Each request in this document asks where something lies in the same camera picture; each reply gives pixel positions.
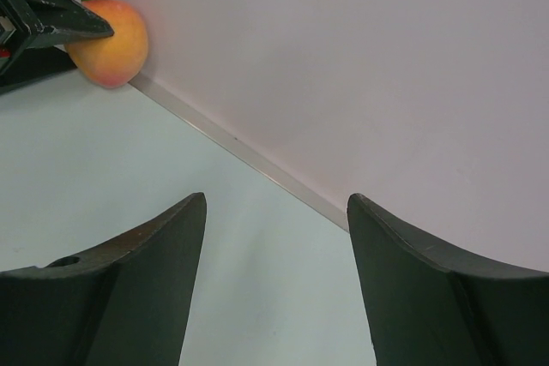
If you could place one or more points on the orange pink fake peach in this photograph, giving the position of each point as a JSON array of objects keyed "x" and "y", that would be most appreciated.
[{"x": 112, "y": 62}]

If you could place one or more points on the aluminium frame rail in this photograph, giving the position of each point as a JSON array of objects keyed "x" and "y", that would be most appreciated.
[{"x": 235, "y": 146}]

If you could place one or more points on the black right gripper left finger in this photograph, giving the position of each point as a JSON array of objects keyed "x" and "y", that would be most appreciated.
[{"x": 125, "y": 301}]

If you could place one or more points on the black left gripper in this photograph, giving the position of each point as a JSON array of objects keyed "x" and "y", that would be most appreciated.
[{"x": 30, "y": 33}]

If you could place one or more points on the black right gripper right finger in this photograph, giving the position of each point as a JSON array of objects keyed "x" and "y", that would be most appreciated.
[{"x": 429, "y": 302}]

